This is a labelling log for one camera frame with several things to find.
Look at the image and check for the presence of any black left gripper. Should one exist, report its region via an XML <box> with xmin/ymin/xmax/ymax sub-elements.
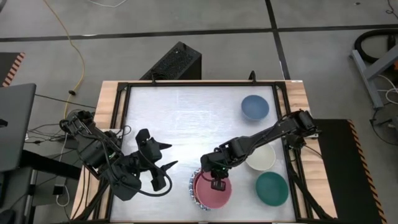
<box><xmin>124</xmin><ymin>128</ymin><xmax>179</xmax><ymax>192</ymax></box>

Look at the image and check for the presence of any red plastic bowl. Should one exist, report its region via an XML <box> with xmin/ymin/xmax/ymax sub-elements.
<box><xmin>192</xmin><ymin>170</ymin><xmax>233</xmax><ymax>210</ymax></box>

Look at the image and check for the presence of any white plastic bowl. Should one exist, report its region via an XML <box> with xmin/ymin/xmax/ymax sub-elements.
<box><xmin>245</xmin><ymin>142</ymin><xmax>277</xmax><ymax>172</ymax></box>

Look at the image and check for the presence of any green plastic bowl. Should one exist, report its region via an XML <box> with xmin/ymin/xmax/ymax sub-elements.
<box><xmin>255</xmin><ymin>171</ymin><xmax>290</xmax><ymax>207</ymax></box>

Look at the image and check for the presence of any blue plastic bowl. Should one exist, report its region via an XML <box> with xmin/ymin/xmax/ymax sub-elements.
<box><xmin>241</xmin><ymin>95</ymin><xmax>271</xmax><ymax>121</ymax></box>

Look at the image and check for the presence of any black computer tower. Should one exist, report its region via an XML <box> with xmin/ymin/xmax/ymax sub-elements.
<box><xmin>139</xmin><ymin>41</ymin><xmax>203</xmax><ymax>81</ymax></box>

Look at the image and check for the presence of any black support beam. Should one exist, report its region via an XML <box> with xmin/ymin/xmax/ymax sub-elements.
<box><xmin>20</xmin><ymin>150</ymin><xmax>82</xmax><ymax>180</ymax></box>

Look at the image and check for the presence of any large black hazard-striped mat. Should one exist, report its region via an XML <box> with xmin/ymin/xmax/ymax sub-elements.
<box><xmin>312</xmin><ymin>119</ymin><xmax>388</xmax><ymax>224</ymax></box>

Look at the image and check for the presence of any grey flat monitor panel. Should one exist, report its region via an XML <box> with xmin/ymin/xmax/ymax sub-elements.
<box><xmin>0</xmin><ymin>83</ymin><xmax>37</xmax><ymax>172</ymax></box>

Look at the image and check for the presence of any grey metal stand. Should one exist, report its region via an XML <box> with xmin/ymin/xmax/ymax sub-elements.
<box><xmin>350</xmin><ymin>43</ymin><xmax>398</xmax><ymax>110</ymax></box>

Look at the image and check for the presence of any small black hazard-striped mat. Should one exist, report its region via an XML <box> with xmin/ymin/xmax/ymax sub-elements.
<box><xmin>0</xmin><ymin>52</ymin><xmax>25</xmax><ymax>88</ymax></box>

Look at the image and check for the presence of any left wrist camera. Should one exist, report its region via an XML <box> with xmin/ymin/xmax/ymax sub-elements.
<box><xmin>145</xmin><ymin>138</ymin><xmax>163</xmax><ymax>162</ymax></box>

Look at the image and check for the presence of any black looped camera cable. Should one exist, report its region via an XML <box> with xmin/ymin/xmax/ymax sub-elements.
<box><xmin>136</xmin><ymin>146</ymin><xmax>174</xmax><ymax>197</ymax></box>

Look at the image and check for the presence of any black metal table frame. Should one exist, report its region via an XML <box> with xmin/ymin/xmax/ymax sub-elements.
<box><xmin>70</xmin><ymin>70</ymin><xmax>335</xmax><ymax>224</ymax></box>

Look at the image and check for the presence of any yellow cable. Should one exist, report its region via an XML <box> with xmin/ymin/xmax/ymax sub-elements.
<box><xmin>42</xmin><ymin>0</ymin><xmax>86</xmax><ymax>121</ymax></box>

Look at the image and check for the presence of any white floor cable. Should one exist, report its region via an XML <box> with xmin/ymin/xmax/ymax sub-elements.
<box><xmin>86</xmin><ymin>0</ymin><xmax>128</xmax><ymax>9</ymax></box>

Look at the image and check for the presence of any black hose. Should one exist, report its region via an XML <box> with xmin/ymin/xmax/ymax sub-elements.
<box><xmin>354</xmin><ymin>29</ymin><xmax>398</xmax><ymax>65</ymax></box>

